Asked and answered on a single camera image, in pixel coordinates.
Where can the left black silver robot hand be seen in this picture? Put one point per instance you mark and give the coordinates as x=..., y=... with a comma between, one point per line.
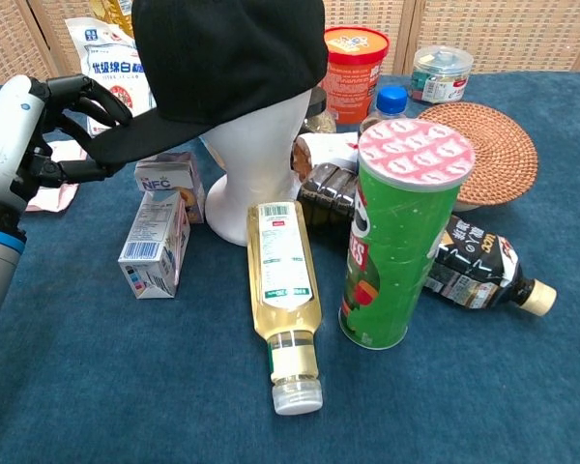
x=9, y=140

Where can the black baseball cap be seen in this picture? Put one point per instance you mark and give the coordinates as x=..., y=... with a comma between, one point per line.
x=222, y=63

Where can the white sugar bag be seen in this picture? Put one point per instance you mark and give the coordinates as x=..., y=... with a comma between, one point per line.
x=111, y=72

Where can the gold foil snack bag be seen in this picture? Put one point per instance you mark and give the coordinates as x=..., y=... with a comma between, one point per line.
x=113, y=17

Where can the small NFC juice carton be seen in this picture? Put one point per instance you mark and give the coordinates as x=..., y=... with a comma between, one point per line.
x=174, y=181

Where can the small carton with barcode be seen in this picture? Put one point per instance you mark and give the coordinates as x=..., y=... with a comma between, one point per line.
x=154, y=251

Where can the white foam mannequin head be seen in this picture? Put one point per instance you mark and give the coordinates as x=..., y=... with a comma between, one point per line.
x=256, y=164

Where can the blue carpet table cover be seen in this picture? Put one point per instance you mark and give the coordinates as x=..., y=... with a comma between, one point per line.
x=174, y=386

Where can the yellow tea bottle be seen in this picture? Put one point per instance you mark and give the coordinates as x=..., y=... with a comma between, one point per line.
x=282, y=270

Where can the glass jar dark lid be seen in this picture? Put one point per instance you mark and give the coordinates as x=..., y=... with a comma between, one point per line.
x=319, y=116

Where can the white floral print package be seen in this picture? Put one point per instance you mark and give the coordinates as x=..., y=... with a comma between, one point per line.
x=328, y=152

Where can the red instant noodle bucket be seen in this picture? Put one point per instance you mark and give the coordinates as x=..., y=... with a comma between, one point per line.
x=353, y=77

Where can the blue cap dark bottle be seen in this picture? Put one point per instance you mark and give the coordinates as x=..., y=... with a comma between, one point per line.
x=389, y=106

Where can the green Pringles can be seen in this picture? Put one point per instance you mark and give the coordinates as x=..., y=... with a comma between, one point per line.
x=396, y=241

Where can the clear plastic round jar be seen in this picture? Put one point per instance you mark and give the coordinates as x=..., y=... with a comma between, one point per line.
x=440, y=75

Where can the dark coffee bottle beige cap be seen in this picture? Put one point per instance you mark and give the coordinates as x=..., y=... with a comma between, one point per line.
x=473, y=266

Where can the round woven rattan coaster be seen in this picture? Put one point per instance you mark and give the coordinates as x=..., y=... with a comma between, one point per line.
x=498, y=154

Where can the woven bamboo folding screen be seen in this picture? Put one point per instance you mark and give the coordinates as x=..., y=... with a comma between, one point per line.
x=512, y=34

